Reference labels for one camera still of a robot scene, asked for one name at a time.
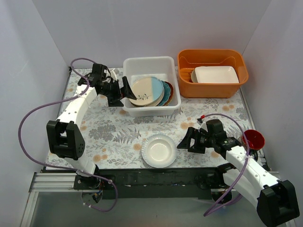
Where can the red round plate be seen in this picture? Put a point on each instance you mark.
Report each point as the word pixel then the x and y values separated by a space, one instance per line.
pixel 171 94

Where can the floral table mat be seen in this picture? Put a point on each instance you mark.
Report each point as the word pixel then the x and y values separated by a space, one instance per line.
pixel 113 139

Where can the white deep paper plate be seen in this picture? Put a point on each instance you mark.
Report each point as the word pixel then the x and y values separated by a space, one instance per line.
pixel 159 151

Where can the cream plate with leaf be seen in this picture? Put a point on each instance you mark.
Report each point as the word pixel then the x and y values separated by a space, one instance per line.
pixel 147 100

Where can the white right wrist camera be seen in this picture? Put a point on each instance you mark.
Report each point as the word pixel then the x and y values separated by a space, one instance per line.
pixel 202 123

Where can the cream and blue plate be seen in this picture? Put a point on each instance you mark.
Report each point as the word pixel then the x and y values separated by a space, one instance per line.
pixel 148 92

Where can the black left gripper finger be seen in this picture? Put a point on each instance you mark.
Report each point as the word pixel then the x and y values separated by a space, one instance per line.
pixel 115 102
pixel 126 90

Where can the orange plastic basket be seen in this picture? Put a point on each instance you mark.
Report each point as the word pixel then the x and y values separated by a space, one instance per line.
pixel 190 59

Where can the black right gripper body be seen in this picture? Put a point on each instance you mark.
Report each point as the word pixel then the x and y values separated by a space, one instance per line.
pixel 194 140

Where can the red bowl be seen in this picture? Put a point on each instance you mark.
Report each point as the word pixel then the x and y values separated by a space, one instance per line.
pixel 256 142

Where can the teal scalloped plate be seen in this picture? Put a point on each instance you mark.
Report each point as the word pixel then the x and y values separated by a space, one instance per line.
pixel 166 94

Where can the round cream dish in basket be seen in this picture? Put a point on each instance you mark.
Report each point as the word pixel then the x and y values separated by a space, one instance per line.
pixel 193 76

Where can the white plastic bin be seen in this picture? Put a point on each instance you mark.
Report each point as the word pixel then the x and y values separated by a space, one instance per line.
pixel 162 68

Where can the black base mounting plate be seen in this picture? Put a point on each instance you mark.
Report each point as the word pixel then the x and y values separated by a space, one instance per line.
pixel 198 182

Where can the white rectangular dish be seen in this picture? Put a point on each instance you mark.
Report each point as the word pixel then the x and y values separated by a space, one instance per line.
pixel 216 75

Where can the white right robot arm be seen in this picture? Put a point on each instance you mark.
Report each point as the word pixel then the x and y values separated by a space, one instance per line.
pixel 275 200

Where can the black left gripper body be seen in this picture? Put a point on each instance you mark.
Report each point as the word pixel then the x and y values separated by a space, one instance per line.
pixel 118 92

